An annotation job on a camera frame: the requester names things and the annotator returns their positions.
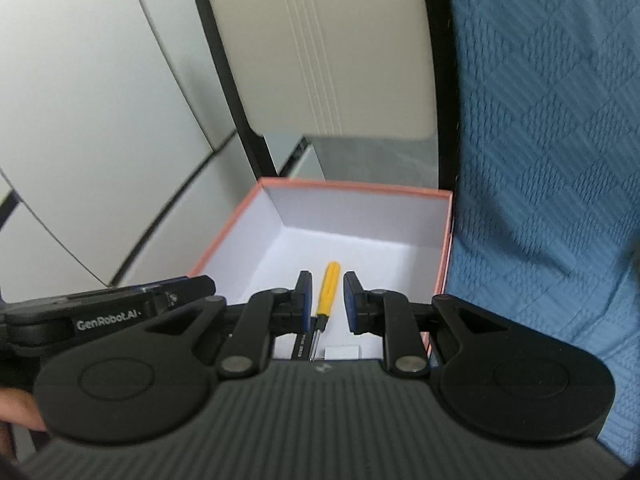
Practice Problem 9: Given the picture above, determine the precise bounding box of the person's left hand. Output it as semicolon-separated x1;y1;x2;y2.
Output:
0;387;47;433

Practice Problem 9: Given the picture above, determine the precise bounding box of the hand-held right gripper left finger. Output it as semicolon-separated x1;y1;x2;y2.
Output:
144;270;314;380

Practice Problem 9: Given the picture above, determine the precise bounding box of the pink cardboard box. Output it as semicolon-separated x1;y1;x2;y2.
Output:
187;177;455;362

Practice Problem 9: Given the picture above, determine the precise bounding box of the black rectangular tag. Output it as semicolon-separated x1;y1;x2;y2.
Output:
292;331;314;361

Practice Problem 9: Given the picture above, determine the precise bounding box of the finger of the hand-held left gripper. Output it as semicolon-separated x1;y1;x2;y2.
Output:
134;275;217;314

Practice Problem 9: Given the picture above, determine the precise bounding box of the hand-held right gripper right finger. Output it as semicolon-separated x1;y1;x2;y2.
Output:
343;270;507;377

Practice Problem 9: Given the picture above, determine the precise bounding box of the blue quilted bed cover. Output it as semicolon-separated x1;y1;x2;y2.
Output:
444;0;640;467

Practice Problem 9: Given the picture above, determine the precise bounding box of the yellow handled screwdriver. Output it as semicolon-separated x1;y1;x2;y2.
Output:
306;261;342;362

